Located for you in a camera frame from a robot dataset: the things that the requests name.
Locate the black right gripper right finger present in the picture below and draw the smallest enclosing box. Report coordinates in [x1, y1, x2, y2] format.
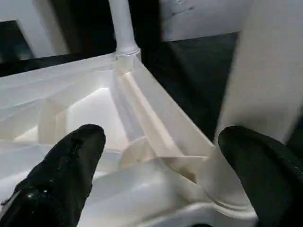
[217, 126, 303, 227]

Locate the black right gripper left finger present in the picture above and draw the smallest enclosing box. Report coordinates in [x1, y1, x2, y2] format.
[0, 124, 107, 227]

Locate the white plastic table top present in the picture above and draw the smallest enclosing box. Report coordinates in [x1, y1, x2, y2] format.
[0, 53, 258, 227]

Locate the white plastic table leg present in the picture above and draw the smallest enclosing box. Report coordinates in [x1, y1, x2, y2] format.
[198, 0, 303, 213]
[108, 0, 142, 57]

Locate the black cabinet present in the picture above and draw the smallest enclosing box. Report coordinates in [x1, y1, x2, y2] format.
[51, 0, 164, 57]

